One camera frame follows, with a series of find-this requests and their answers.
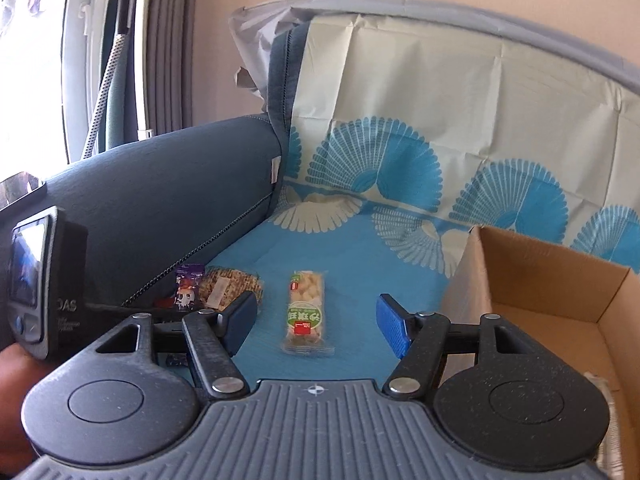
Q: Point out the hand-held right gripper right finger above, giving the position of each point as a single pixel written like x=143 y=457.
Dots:
x=394 y=325

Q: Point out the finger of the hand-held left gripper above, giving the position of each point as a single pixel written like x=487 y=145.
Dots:
x=107 y=306

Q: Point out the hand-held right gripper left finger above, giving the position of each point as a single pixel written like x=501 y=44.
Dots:
x=243 y=317

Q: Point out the green label nut bar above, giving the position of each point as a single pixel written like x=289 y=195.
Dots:
x=306 y=310

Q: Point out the cardboard box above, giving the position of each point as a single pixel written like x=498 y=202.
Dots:
x=540 y=280

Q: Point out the person's left hand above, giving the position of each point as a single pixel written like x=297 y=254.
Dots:
x=17 y=400

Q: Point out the clear grain cake packet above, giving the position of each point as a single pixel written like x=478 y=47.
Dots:
x=227 y=285

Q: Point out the red snack packet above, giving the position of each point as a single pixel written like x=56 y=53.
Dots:
x=165 y=303

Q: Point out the purple candy packet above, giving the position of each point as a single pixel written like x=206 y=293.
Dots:
x=189 y=287

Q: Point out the blue sofa armrest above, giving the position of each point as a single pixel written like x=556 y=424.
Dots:
x=175 y=185

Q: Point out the blue fan-print sofa cover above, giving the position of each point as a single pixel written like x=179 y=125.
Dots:
x=400 y=110

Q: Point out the blue sofa back cushion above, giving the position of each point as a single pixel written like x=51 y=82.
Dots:
x=285 y=85

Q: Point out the grey curtain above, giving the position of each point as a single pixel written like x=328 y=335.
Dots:
x=170 y=60

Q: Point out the grey plastic sheet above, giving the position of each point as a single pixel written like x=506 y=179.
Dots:
x=255 y=45

